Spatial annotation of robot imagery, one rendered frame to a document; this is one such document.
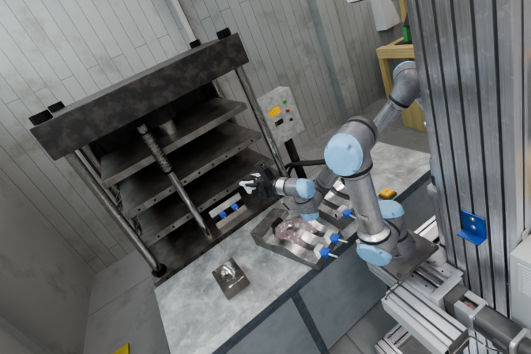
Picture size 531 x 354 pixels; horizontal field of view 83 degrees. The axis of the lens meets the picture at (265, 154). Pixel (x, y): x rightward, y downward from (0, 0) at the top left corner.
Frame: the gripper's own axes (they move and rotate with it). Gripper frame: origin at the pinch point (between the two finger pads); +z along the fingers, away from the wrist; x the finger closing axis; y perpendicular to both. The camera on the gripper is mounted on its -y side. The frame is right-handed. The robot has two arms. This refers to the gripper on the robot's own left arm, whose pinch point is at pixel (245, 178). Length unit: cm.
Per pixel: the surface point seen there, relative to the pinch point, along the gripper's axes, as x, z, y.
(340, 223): 45, -14, 54
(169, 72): 25, 64, -55
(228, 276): -9, 34, 63
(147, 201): -10, 93, 18
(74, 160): -36, 94, -26
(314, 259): 17, -12, 58
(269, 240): 19, 22, 56
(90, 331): -67, 233, 155
